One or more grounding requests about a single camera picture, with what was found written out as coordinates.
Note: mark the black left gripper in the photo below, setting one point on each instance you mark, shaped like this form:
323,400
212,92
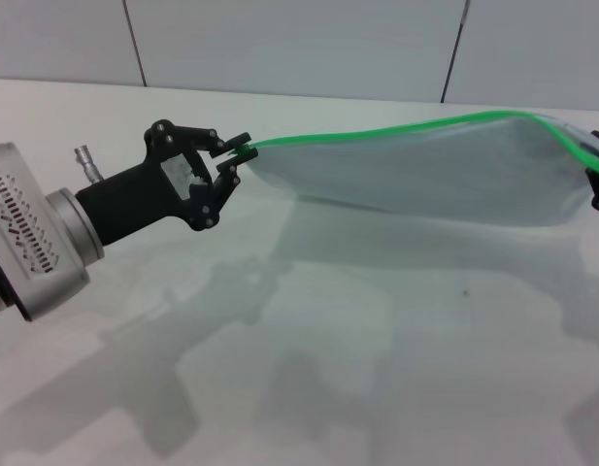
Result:
134,199

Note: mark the green zipper slider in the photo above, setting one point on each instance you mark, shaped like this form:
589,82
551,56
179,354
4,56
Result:
242,151

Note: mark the clear document bag green zipper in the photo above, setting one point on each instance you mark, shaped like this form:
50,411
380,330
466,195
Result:
425,170

